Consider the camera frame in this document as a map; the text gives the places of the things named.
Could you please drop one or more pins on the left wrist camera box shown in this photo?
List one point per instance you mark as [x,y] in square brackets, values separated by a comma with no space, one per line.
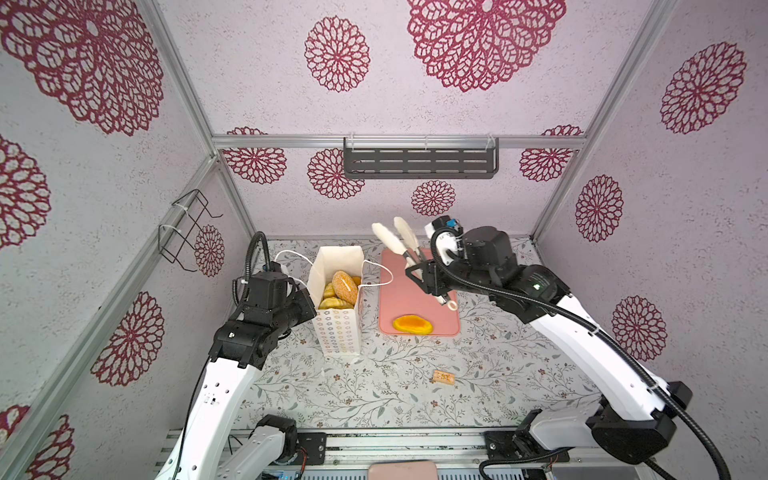
[266,288]

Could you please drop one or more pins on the yellow orange oval bread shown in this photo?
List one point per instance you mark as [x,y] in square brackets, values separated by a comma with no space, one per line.
[413,324]

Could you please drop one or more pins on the black wire wall rack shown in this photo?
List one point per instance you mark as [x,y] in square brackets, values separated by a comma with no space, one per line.
[175,236]

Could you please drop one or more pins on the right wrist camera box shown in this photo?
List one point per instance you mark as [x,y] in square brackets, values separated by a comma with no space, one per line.
[483,248]

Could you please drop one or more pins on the ridged long golden bread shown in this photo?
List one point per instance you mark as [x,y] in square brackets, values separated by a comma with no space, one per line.
[335,304]

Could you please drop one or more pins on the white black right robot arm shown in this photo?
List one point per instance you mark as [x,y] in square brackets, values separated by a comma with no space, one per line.
[637,412]

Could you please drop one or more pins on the small tan cracker block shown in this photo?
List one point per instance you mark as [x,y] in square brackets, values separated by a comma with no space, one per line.
[443,377]

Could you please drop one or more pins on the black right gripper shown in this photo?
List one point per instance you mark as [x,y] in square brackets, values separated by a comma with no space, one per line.
[439,277]

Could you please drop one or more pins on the pink rectangular tray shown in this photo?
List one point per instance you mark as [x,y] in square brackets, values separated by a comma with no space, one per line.
[402,297]

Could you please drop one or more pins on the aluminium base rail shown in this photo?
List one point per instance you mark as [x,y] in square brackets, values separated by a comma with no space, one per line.
[359,448]

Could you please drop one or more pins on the white printed paper bag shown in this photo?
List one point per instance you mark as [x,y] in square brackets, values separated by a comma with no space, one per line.
[332,333]

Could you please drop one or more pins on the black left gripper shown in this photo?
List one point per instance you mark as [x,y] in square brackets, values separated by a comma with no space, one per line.
[302,300]

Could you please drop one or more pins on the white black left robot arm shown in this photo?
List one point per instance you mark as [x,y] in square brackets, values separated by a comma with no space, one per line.
[238,353]

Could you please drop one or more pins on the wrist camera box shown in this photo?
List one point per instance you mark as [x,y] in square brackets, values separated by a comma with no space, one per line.
[266,288]
[483,248]

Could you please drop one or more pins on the yellow corn-shaped bread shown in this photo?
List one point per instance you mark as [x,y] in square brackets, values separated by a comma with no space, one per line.
[329,291]

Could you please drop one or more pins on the dark grey wall shelf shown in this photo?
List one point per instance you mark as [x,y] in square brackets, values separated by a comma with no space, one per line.
[425,163]

